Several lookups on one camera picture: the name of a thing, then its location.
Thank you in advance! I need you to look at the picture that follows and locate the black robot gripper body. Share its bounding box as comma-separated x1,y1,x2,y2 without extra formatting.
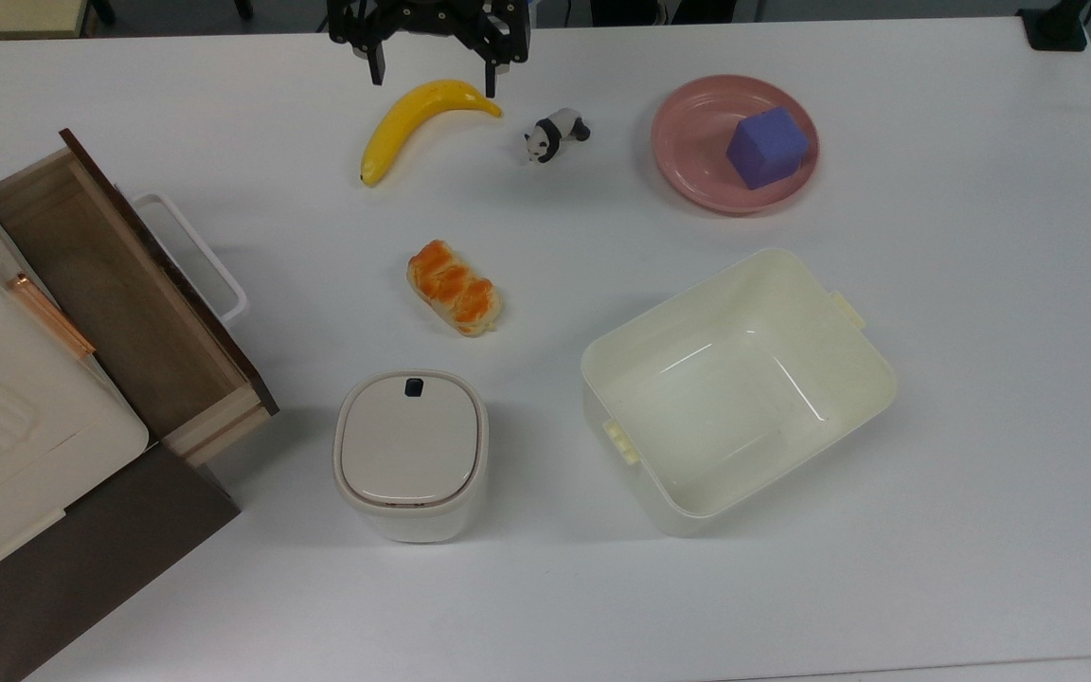
327,0,533,67

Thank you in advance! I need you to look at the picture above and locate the black and white panda toy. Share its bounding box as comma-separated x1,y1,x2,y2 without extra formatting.
523,108,592,165

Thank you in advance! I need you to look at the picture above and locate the yellow toy banana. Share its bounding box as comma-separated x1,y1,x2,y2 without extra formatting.
360,80,503,188

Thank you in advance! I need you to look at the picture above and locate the orange glazed toy bread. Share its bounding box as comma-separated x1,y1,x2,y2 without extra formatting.
406,240,502,338

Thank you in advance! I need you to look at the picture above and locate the brown wooden drawer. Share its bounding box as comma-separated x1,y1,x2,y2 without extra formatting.
0,129,279,467

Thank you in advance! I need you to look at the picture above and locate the dark brown drawer cabinet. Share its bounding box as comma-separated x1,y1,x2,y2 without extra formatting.
0,440,241,682

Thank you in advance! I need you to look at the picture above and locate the pink round plate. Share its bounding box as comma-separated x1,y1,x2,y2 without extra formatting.
652,75,820,216

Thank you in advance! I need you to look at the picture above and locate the purple foam cube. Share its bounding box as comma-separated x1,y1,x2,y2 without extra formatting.
726,106,811,190

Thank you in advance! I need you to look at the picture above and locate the light wooden side table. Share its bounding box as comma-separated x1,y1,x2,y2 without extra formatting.
0,0,92,41

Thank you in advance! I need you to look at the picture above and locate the small beige lidded trash can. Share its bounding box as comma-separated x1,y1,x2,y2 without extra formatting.
333,369,490,544

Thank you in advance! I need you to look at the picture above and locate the cream plastic bin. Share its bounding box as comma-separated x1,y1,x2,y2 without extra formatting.
581,248,898,538

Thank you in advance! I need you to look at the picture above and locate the cream plastic cabinet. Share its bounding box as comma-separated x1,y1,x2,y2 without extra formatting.
0,147,150,601

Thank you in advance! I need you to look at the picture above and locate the black clamp stand base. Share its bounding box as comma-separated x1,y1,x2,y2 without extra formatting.
1017,0,1091,53

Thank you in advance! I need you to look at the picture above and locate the white drawer handle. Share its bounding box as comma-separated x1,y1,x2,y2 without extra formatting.
129,193,250,331

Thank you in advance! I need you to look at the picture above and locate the copper cabinet handle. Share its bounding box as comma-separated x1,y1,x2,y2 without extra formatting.
8,273,97,359

